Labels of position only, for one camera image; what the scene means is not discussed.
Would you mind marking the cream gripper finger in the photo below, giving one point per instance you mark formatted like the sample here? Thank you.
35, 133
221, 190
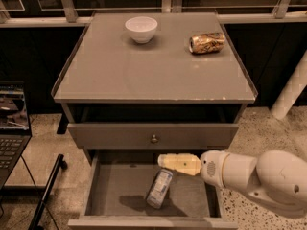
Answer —
183, 163

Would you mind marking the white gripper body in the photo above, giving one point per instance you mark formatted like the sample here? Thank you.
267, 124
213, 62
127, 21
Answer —
211, 167

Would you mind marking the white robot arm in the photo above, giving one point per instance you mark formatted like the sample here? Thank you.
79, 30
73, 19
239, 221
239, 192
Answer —
275, 180

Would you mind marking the brass drawer knob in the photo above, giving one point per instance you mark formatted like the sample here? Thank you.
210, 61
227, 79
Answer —
154, 139

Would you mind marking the grey open middle drawer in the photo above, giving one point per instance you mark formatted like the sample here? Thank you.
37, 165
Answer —
116, 198

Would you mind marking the grey drawer cabinet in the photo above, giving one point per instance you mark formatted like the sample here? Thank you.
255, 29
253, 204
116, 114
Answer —
112, 79

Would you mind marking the grey top drawer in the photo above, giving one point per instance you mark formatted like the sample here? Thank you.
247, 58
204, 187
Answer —
138, 136

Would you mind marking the white diagonal pole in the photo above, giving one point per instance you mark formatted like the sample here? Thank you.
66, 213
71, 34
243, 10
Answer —
292, 90

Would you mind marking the gold crushed soda can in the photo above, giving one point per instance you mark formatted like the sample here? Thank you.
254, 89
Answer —
206, 43

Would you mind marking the white ceramic bowl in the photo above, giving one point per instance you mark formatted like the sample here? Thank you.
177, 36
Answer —
141, 28

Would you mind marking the metal window railing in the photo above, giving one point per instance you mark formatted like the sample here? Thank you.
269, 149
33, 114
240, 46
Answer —
39, 13

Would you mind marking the black laptop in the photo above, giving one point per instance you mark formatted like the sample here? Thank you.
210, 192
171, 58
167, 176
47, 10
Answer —
15, 126

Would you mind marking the black laptop stand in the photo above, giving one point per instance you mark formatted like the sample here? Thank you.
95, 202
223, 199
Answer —
42, 192

